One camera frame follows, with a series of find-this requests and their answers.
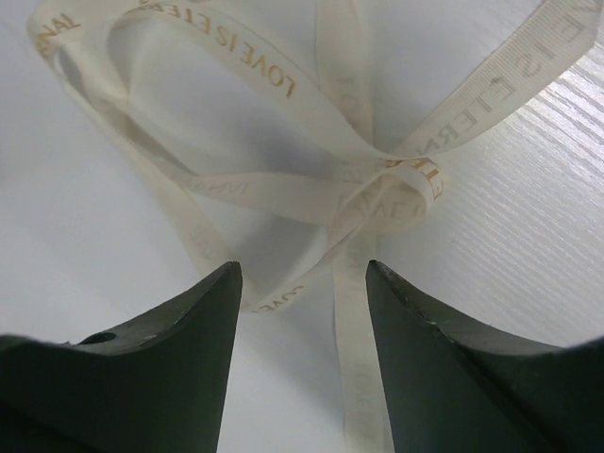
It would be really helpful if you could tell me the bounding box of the cream printed ribbon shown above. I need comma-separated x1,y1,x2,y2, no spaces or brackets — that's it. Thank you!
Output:
27,1,602,452

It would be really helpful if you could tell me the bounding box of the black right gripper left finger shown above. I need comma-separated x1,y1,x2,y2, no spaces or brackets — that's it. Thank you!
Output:
1,262,243,452

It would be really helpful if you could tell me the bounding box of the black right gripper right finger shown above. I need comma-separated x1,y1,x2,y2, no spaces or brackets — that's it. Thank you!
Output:
366,261,603,452

